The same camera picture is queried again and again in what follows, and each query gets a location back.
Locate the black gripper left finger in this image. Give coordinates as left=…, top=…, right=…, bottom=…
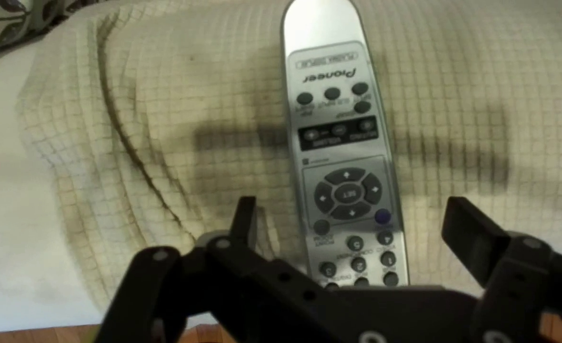
left=230, top=196, right=257, bottom=247

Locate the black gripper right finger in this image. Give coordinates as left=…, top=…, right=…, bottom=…
left=442, top=196, right=510, bottom=285

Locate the grey remote control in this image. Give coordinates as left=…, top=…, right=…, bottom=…
left=282, top=0, right=409, bottom=287

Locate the white sofa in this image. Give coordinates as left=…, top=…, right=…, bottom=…
left=0, top=47, right=99, bottom=331

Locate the beige blanket on armrest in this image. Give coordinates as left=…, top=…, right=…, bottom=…
left=17, top=0, right=562, bottom=306

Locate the leaf patterned cushion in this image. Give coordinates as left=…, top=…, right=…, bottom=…
left=0, top=0, right=101, bottom=49

